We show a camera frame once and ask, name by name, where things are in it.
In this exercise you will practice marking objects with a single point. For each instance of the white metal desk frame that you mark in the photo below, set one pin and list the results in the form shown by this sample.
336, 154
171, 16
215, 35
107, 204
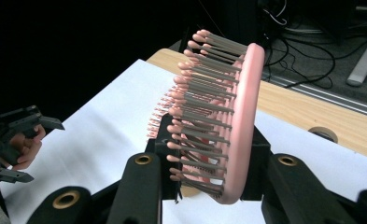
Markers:
363, 67

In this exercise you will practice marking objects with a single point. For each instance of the pink hairbrush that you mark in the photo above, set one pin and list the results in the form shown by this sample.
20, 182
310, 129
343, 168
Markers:
246, 124

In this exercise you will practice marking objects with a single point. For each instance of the white table sheet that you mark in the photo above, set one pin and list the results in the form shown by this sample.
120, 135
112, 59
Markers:
103, 124

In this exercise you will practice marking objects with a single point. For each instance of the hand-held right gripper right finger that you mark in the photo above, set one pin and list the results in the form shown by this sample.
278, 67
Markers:
256, 174

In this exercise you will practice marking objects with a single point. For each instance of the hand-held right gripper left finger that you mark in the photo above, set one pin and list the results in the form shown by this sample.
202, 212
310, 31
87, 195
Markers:
166, 174

